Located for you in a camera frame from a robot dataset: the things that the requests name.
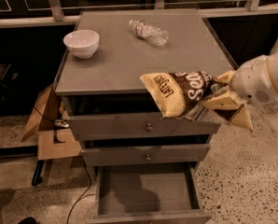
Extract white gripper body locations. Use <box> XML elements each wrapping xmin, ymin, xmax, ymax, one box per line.
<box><xmin>230</xmin><ymin>54</ymin><xmax>278</xmax><ymax>105</ymax></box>

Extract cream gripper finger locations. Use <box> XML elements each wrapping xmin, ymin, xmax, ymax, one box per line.
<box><xmin>217</xmin><ymin>70</ymin><xmax>236</xmax><ymax>84</ymax></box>
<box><xmin>201</xmin><ymin>91</ymin><xmax>247</xmax><ymax>110</ymax></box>

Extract brown chip bag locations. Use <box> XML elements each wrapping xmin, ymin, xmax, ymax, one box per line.
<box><xmin>140</xmin><ymin>71</ymin><xmax>253</xmax><ymax>131</ymax></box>

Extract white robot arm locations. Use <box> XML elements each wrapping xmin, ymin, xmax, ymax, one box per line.
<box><xmin>202</xmin><ymin>37</ymin><xmax>278</xmax><ymax>110</ymax></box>

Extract grey middle drawer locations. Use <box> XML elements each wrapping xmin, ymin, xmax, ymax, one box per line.
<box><xmin>81</xmin><ymin>134</ymin><xmax>211</xmax><ymax>166</ymax></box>

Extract grey drawer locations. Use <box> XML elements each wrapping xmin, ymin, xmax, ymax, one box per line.
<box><xmin>89</xmin><ymin>163</ymin><xmax>211</xmax><ymax>224</ymax></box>
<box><xmin>81</xmin><ymin>134</ymin><xmax>211</xmax><ymax>166</ymax></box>
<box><xmin>63</xmin><ymin>94</ymin><xmax>229</xmax><ymax>142</ymax></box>

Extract grey bottom drawer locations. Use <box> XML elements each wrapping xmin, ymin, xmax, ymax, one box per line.
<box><xmin>89</xmin><ymin>163</ymin><xmax>211</xmax><ymax>224</ymax></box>

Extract grey drawer cabinet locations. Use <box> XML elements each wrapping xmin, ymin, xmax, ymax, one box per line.
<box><xmin>53</xmin><ymin>8</ymin><xmax>247</xmax><ymax>172</ymax></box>

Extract grey top drawer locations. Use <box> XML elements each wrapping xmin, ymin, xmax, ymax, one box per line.
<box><xmin>63</xmin><ymin>94</ymin><xmax>229</xmax><ymax>142</ymax></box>

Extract clear plastic water bottle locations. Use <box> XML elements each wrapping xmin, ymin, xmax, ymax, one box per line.
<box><xmin>129</xmin><ymin>20</ymin><xmax>169</xmax><ymax>47</ymax></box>

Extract white ceramic bowl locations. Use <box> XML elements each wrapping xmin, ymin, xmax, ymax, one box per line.
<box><xmin>63</xmin><ymin>30</ymin><xmax>100</xmax><ymax>59</ymax></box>

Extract brown cardboard box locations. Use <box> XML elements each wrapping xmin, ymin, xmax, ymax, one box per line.
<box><xmin>21</xmin><ymin>85</ymin><xmax>81</xmax><ymax>160</ymax></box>

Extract metal window railing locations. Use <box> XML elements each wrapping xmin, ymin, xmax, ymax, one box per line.
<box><xmin>0</xmin><ymin>0</ymin><xmax>278</xmax><ymax>29</ymax></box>

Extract black stand leg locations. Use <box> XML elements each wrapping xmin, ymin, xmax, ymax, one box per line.
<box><xmin>32</xmin><ymin>160</ymin><xmax>45</xmax><ymax>186</ymax></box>

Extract black floor cable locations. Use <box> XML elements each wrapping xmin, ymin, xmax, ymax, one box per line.
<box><xmin>65</xmin><ymin>163</ymin><xmax>94</xmax><ymax>224</ymax></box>

